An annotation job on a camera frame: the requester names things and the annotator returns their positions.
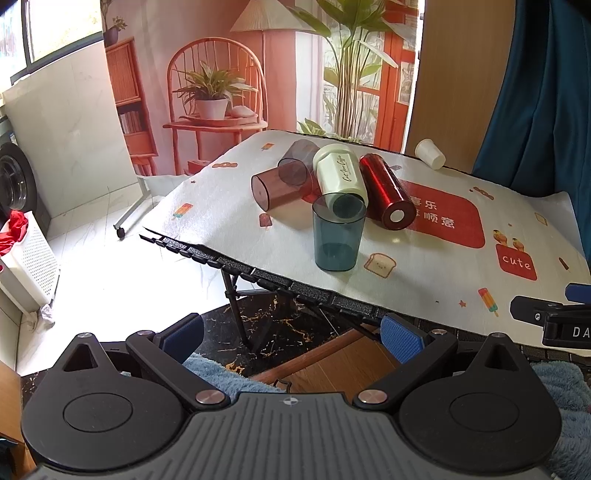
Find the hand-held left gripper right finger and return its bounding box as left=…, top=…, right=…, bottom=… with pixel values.
left=355, top=313, right=532, bottom=411

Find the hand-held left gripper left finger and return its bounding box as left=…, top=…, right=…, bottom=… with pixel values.
left=62, top=313, right=230, bottom=414

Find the teal transparent cup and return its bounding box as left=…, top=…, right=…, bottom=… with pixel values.
left=311, top=193, right=368, bottom=272

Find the red metallic cup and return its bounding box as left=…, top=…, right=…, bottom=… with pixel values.
left=359, top=153, right=415, bottom=230

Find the brown transparent cup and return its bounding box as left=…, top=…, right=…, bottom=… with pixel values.
left=250, top=158, right=315, bottom=210

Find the cream cup with script print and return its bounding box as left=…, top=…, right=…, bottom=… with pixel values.
left=312, top=143, right=370, bottom=220

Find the white paper cup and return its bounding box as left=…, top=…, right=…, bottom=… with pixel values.
left=414, top=138, right=447, bottom=169

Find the grey transparent cup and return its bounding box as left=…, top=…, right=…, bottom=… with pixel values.
left=277, top=139, right=322, bottom=188

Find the blue fluffy cloth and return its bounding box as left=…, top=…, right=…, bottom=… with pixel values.
left=185, top=353, right=287, bottom=394
left=531, top=360, right=591, bottom=480

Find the white printed tablecloth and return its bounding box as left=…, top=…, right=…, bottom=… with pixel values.
left=143, top=129, right=591, bottom=358

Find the wooden stool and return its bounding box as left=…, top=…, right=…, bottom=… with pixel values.
left=252, top=328, right=402, bottom=393

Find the black folding table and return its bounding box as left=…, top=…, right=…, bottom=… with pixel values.
left=139, top=225, right=591, bottom=365

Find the white perforated laundry basket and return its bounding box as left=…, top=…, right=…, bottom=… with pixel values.
left=0, top=210, right=63, bottom=319

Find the blue curtain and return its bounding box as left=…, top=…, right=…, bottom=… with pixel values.
left=471, top=0, right=591, bottom=273

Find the wooden furniture edge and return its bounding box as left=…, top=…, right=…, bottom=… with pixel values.
left=0, top=360, right=38, bottom=467

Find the red cloth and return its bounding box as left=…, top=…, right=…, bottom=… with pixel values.
left=0, top=217, right=29, bottom=257

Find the white board on wheeled stand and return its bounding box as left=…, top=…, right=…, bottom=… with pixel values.
left=2, top=44, right=153, bottom=239

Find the washing machine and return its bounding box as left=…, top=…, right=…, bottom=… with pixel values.
left=0, top=113, right=47, bottom=227

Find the wooden panel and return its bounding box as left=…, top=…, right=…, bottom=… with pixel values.
left=404, top=0, right=515, bottom=174

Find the window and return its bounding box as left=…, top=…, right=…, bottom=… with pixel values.
left=0, top=0, right=105, bottom=86

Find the printed wall tapestry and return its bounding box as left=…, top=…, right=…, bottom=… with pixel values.
left=99, top=0, right=426, bottom=178

